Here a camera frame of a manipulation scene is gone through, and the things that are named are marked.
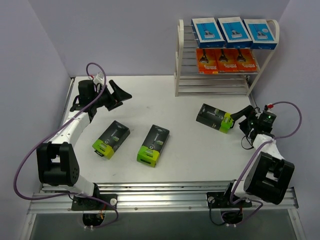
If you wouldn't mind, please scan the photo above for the black green razor box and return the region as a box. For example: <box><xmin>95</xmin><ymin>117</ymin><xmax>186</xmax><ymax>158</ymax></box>
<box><xmin>196</xmin><ymin>103</ymin><xmax>235</xmax><ymax>134</ymax></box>
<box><xmin>137</xmin><ymin>124</ymin><xmax>170</xmax><ymax>168</ymax></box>
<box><xmin>92</xmin><ymin>120</ymin><xmax>130</xmax><ymax>160</ymax></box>

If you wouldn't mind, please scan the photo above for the orange Gillette razor box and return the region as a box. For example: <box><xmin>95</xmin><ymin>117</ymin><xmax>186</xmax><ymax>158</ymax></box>
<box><xmin>235</xmin><ymin>49</ymin><xmax>258</xmax><ymax>72</ymax></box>
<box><xmin>196</xmin><ymin>48</ymin><xmax>219</xmax><ymax>75</ymax></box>
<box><xmin>214</xmin><ymin>48</ymin><xmax>239</xmax><ymax>73</ymax></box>

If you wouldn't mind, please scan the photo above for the cream metal wire shelf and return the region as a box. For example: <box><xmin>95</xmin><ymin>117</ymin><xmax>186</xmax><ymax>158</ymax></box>
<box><xmin>174</xmin><ymin>19</ymin><xmax>276</xmax><ymax>96</ymax></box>

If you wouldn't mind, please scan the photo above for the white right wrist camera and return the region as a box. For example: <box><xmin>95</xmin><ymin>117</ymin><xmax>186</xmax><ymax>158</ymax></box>
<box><xmin>262</xmin><ymin>103</ymin><xmax>274</xmax><ymax>115</ymax></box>

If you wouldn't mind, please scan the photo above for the blue white Harry's razor box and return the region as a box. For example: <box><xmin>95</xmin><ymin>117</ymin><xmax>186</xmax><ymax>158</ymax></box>
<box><xmin>217</xmin><ymin>16</ymin><xmax>253</xmax><ymax>49</ymax></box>

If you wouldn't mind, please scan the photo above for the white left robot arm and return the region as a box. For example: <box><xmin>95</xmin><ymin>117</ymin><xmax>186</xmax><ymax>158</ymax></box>
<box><xmin>36</xmin><ymin>79</ymin><xmax>132</xmax><ymax>210</ymax></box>

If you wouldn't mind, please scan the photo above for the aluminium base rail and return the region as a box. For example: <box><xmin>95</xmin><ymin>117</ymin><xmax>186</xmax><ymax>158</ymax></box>
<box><xmin>27</xmin><ymin>181</ymin><xmax>299</xmax><ymax>214</ymax></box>

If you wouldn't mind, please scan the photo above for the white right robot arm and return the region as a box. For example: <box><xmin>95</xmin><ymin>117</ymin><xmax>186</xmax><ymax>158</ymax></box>
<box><xmin>222</xmin><ymin>104</ymin><xmax>295</xmax><ymax>207</ymax></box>

